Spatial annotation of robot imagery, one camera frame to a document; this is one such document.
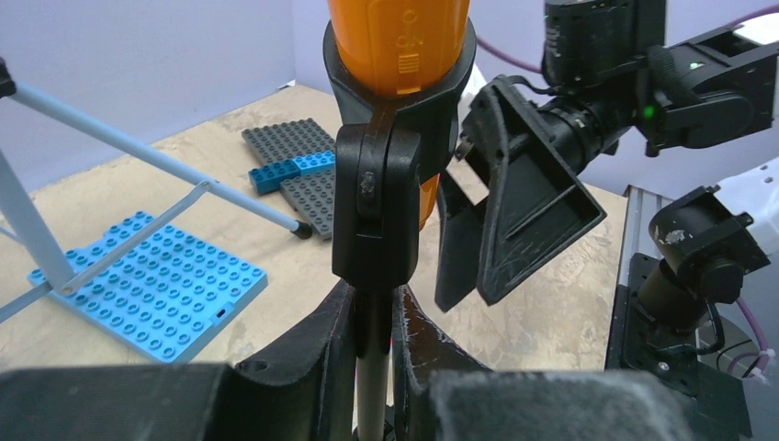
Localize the light blue music stand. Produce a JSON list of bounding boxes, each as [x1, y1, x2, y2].
[[0, 57, 313, 323]]

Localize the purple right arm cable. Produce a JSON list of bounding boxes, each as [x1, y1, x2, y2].
[[474, 5, 779, 379]]

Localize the grey building baseplate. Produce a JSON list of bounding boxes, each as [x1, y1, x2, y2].
[[242, 119, 335, 240]]

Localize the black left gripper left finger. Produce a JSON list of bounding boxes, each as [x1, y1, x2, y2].
[[235, 281, 356, 440]]

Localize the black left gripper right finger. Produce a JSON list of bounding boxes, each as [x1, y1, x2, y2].
[[391, 285, 488, 440]]

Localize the black microphone stand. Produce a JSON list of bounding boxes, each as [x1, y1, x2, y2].
[[322, 23, 476, 440]]

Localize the blue building brick strip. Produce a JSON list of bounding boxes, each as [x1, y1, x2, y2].
[[248, 151, 335, 195]]

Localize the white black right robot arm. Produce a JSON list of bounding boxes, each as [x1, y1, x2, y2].
[[435, 1, 778, 329]]

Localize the light blue building baseplate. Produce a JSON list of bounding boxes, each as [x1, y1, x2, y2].
[[48, 224, 268, 363]]

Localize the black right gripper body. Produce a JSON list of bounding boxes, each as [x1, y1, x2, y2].
[[527, 92, 636, 176]]

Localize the orange toy microphone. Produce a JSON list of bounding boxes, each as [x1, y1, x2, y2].
[[327, 1, 469, 231]]

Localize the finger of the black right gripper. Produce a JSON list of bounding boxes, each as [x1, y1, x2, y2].
[[435, 172, 486, 312], [459, 75, 605, 305]]

